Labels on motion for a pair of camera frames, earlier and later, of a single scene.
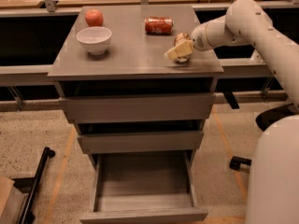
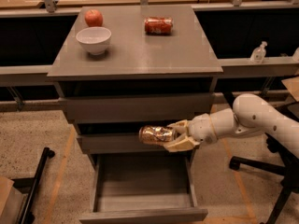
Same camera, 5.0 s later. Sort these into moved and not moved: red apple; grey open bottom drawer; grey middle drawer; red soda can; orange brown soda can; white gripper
Moved: white gripper; orange brown soda can
Not moved: red apple; grey open bottom drawer; grey middle drawer; red soda can
